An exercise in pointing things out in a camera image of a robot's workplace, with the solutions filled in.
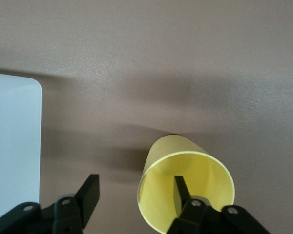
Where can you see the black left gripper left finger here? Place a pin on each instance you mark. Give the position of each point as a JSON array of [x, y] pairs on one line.
[[63, 212]]

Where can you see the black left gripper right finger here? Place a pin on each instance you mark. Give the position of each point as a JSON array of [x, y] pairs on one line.
[[197, 219]]

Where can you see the yellow plastic cup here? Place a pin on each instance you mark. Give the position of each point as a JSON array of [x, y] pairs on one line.
[[166, 146]]

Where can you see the clear plastic bin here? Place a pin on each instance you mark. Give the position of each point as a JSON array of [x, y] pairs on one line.
[[14, 134]]

